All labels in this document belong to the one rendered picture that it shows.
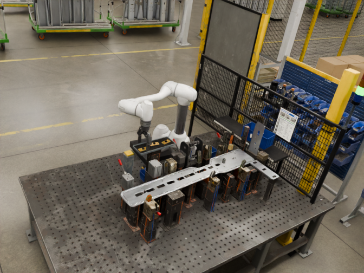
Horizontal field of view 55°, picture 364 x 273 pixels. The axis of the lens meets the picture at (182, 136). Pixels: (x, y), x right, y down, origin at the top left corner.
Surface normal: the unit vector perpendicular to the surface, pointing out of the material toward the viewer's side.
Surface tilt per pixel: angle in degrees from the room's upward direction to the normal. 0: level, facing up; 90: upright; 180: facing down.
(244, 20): 89
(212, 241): 0
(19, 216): 0
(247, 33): 90
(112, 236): 0
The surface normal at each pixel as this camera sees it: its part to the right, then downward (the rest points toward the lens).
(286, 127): -0.79, 0.23
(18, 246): 0.14, -0.85
